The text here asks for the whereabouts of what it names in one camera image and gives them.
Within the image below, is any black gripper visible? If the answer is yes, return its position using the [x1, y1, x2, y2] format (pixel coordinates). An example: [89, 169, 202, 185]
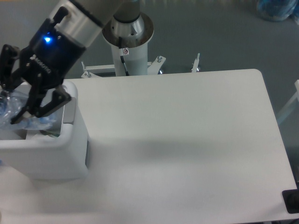
[0, 19, 86, 124]

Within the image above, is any clear plastic water bottle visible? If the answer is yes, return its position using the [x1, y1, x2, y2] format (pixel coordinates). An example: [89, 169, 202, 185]
[0, 88, 59, 131]

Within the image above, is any white plastic packaging bag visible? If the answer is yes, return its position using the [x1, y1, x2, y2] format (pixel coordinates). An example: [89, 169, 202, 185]
[40, 130, 60, 138]

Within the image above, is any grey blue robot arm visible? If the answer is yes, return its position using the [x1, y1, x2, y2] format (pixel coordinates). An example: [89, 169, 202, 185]
[0, 0, 140, 125]

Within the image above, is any white trash can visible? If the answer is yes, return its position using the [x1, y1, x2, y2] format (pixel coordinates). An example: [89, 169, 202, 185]
[0, 81, 89, 179]

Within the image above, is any blue plastic bag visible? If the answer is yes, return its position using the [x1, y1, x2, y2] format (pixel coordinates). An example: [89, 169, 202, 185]
[256, 0, 299, 22]

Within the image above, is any black device at table edge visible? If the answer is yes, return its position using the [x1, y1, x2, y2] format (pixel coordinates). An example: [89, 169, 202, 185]
[282, 189, 299, 214]

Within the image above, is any black cable on pedestal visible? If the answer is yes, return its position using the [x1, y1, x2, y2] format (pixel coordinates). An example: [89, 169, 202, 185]
[118, 36, 130, 77]

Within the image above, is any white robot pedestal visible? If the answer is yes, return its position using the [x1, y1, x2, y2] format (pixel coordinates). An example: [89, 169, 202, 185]
[102, 12, 154, 77]

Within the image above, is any white frame at right edge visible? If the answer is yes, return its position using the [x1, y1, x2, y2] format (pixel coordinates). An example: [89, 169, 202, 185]
[277, 80, 299, 125]

